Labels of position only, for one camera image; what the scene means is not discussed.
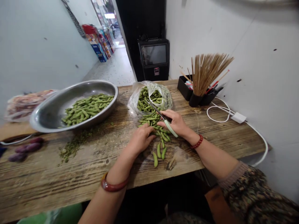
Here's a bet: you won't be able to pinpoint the scatter of cut pod tips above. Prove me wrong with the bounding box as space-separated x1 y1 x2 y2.
57 121 115 164

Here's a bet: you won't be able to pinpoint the bagged heap of edamame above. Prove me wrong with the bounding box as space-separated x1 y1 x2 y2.
136 86 170 113

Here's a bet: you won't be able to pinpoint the scissors with pale green handle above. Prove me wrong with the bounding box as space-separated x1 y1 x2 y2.
147 98 179 138

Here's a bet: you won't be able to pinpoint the pile of green edamame pods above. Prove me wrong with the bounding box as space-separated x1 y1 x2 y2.
137 113 172 143

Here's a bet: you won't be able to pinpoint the round metal basin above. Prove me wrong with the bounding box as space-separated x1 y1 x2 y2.
29 80 119 134

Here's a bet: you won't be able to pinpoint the person's left fingers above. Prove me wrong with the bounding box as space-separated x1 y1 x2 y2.
138 123 156 142

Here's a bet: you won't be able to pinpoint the clear plastic bag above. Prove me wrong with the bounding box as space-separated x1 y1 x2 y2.
127 80 174 117

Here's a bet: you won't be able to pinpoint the person's left hand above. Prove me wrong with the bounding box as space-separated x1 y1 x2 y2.
126 123 156 161

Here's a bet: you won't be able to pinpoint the black rectangular utensil box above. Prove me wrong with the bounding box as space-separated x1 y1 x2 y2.
177 75 225 106

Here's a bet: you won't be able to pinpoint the stack of colourful cartons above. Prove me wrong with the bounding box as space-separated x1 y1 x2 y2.
81 24 116 63

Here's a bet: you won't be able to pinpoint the plastic bag of red meat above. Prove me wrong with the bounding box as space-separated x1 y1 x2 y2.
4 89 57 123

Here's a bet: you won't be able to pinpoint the trimmed edamame in basin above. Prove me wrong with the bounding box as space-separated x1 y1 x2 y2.
60 93 115 128

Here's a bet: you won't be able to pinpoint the green plastic bag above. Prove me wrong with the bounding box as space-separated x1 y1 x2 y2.
16 202 84 224

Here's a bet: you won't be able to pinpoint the white charger plug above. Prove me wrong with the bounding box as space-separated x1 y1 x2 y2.
230 112 248 124

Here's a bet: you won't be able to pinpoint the bundle of bamboo skewers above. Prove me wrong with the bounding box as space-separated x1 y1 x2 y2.
191 53 235 97

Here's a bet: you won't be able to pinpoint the wooden chopsticks in box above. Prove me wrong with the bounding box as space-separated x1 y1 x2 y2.
179 67 194 85

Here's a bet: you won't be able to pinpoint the purple sweet potato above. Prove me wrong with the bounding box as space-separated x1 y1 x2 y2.
15 142 42 154
27 137 45 145
8 152 28 163

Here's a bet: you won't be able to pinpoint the black wire wall grid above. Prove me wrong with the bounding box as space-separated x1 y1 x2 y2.
61 0 87 39

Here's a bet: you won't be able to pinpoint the black speaker cabinet with screen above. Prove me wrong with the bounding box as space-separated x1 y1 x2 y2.
137 35 170 82

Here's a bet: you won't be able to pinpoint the person's right hand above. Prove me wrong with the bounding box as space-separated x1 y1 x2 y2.
157 109 199 146

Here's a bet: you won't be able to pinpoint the white charger cable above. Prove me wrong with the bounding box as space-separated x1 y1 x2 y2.
206 96 269 167

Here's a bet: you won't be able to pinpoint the person's right fingers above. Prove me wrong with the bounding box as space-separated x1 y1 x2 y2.
157 109 180 128

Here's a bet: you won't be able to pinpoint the black cylindrical skewer cup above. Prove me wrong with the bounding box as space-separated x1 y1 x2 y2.
188 91 204 108

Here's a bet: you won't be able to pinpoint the person's body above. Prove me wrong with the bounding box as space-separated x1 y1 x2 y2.
160 186 249 224

